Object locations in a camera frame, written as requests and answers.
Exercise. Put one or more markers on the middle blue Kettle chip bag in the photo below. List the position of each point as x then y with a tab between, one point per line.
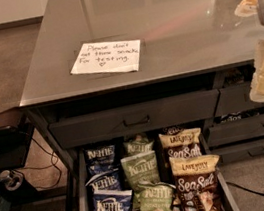
108	180

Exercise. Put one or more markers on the front green Kettle chip bag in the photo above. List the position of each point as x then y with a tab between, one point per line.
156	197

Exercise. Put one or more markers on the white handwritten paper note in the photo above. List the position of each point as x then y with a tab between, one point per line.
108	57

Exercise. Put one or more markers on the rear blue Kettle chip bag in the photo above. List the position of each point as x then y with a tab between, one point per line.
99	160

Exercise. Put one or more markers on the tan plate on counter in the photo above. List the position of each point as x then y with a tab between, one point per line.
246	8

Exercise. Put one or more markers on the bottom right dark drawer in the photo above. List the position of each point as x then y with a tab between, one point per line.
254	149

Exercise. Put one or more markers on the middle green Kettle chip bag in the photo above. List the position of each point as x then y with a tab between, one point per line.
139	168

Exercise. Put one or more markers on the black side cart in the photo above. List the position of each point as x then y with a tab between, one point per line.
16	133

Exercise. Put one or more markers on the brown sea salt chip bag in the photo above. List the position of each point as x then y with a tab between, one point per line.
184	144
196	183

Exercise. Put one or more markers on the top right dark drawer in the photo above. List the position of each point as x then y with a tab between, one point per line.
234	99

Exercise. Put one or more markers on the green kettle chip bag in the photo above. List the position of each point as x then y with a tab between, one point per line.
156	197
139	168
138	144

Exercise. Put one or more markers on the open middle drawer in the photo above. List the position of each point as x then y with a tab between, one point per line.
228	200

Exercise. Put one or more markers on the top left dark drawer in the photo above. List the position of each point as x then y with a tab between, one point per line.
135	118

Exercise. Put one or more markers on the rear green Kettle chip bag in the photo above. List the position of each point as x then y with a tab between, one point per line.
138	144

